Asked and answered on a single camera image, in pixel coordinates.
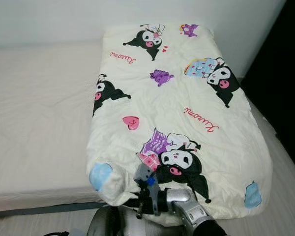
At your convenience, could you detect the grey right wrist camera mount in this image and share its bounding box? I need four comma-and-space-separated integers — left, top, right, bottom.
134, 164, 161, 215

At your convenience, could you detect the dark bed base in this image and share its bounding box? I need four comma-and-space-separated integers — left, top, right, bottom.
0, 199, 104, 218

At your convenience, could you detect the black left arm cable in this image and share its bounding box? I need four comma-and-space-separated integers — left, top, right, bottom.
43, 230, 69, 236

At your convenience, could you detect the mattress with cream sheet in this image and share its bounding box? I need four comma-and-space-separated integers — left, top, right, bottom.
0, 42, 295, 217

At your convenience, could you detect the cream cartoon print quilt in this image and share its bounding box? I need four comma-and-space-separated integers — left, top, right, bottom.
85, 22, 273, 227

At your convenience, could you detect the black tall cabinet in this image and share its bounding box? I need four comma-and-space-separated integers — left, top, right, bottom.
241, 0, 295, 177

